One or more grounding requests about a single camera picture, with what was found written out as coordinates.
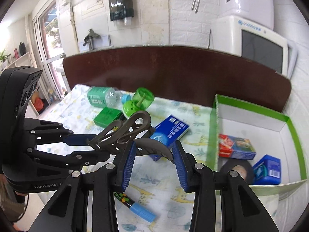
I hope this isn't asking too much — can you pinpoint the blue plastic box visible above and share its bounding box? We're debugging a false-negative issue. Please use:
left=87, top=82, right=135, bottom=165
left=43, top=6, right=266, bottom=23
left=252, top=154, right=281, bottom=185

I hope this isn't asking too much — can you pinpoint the small green carton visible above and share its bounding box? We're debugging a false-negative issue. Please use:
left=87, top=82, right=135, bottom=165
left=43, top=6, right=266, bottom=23
left=93, top=107, right=122, bottom=128

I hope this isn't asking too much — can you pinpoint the black tape roll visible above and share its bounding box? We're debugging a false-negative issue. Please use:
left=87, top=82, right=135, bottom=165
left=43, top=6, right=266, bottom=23
left=219, top=159, right=254, bottom=185

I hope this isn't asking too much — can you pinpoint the green label water bottle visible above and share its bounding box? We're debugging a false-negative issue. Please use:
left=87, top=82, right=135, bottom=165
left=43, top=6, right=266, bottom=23
left=87, top=86, right=132, bottom=109

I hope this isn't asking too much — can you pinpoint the white shelf unit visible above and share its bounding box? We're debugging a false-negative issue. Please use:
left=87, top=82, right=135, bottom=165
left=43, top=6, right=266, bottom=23
left=1, top=53, right=49, bottom=119

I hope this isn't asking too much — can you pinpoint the red blue card pack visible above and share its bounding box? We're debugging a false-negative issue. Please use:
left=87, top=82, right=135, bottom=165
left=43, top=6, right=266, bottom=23
left=218, top=134, right=256, bottom=160

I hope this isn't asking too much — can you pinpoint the green cardboard box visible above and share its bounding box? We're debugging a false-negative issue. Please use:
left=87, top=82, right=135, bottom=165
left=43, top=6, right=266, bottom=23
left=206, top=94, right=307, bottom=196

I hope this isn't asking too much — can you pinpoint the green mosquito repellent plug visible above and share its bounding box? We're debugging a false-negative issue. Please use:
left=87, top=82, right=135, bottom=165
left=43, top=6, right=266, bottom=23
left=121, top=87, right=155, bottom=118

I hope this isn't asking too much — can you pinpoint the black flash color marker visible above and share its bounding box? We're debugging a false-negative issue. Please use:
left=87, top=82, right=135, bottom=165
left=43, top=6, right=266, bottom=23
left=114, top=192, right=156, bottom=223

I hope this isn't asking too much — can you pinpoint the giraffe print cloth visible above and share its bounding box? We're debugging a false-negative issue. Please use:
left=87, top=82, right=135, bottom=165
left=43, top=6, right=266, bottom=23
left=37, top=84, right=281, bottom=232

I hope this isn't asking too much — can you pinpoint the blue flat carton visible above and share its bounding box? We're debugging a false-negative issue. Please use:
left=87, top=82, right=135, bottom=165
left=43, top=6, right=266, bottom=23
left=150, top=115, right=190, bottom=151

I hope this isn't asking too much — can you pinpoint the dark wooden board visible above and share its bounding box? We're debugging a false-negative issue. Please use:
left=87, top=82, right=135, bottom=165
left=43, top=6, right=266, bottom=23
left=63, top=46, right=292, bottom=112

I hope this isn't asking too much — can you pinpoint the white crt monitor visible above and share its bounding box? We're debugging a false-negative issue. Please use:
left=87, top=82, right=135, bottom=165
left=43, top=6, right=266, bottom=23
left=209, top=16, right=298, bottom=78

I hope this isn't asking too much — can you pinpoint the black tracking camera left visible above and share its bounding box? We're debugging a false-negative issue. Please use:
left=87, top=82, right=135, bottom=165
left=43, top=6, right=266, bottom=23
left=1, top=66, right=42, bottom=148

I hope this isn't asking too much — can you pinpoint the dark wall dispenser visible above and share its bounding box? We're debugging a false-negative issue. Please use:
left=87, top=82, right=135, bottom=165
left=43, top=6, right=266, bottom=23
left=108, top=0, right=135, bottom=21

